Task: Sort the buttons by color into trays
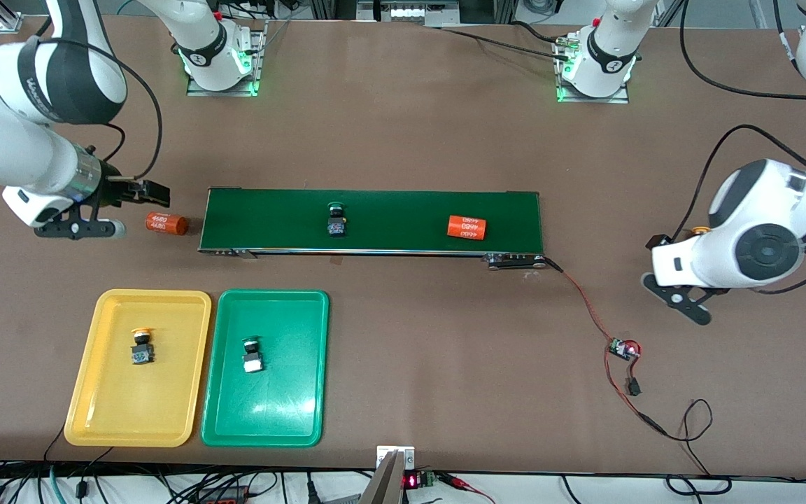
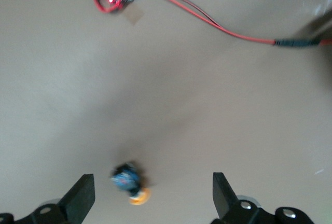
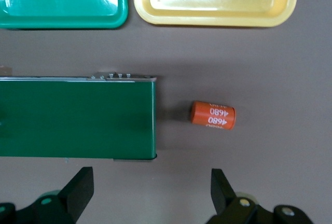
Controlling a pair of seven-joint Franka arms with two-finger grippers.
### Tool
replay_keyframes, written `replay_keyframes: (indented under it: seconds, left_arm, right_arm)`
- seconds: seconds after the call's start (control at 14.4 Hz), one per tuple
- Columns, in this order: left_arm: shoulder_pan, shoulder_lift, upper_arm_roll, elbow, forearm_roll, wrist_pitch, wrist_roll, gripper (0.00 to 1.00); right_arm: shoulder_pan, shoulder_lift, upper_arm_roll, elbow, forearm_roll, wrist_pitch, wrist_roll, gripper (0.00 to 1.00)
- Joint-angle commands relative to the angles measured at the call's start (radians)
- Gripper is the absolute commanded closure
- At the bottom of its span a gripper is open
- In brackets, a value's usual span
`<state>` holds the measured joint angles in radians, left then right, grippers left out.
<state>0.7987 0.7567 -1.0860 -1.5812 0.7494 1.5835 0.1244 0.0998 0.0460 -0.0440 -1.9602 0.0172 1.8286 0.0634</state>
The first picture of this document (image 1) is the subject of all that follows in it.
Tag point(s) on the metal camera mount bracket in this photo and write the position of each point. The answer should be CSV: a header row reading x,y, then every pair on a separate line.
x,y
394,476

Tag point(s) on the yellow plastic tray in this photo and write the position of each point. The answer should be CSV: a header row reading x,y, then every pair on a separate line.
x,y
165,406

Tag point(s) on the green plastic tray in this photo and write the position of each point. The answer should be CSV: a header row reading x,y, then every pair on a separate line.
x,y
284,406

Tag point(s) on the red digit display module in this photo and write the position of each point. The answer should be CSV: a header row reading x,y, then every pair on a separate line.
x,y
413,480

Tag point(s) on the red test lead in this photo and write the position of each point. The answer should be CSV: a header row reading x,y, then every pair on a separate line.
x,y
462,483

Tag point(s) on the green push button switch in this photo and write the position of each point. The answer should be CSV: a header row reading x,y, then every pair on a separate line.
x,y
252,358
337,222

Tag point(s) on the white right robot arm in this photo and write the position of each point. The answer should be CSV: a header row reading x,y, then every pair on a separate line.
x,y
18,147

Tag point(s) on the brown tape patch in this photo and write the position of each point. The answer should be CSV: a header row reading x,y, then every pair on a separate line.
x,y
336,261

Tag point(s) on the orange black power strip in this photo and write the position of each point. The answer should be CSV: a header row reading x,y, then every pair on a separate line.
x,y
224,495

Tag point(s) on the small black plug connector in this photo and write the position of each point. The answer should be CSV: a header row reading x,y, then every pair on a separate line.
x,y
633,386

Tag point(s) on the orange printed cylinder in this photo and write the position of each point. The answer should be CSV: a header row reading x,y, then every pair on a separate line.
x,y
467,227
166,224

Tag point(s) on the small green circuit board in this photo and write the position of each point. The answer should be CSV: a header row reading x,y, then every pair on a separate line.
x,y
621,348

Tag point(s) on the yellow push button switch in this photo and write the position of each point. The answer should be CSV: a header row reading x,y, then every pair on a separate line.
x,y
141,350
702,229

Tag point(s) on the white power strip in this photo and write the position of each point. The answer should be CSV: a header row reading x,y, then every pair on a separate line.
x,y
410,10

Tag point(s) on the green conveyor belt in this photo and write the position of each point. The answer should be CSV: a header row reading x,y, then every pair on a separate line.
x,y
396,210

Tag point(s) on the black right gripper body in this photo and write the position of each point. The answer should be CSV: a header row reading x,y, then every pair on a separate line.
x,y
112,190

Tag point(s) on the aluminium profile bar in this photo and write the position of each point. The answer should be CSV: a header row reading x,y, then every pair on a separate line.
x,y
10,17

